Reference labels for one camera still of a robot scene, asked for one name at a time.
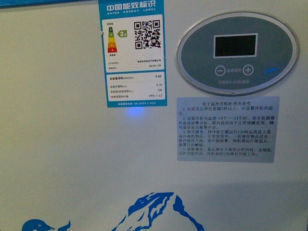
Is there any energy label sticker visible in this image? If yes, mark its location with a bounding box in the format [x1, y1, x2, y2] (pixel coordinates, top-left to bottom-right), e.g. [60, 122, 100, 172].
[98, 0, 167, 108]

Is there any grey instruction sticker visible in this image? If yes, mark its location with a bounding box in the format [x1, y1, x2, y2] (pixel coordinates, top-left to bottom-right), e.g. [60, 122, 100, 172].
[177, 96, 280, 163]

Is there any white chest freezer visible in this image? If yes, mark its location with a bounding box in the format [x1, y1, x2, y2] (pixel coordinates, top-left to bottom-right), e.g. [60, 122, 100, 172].
[0, 0, 308, 231]

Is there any oval temperature control panel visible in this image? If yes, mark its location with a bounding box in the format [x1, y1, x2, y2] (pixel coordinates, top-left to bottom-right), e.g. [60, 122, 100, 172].
[176, 12, 299, 96]

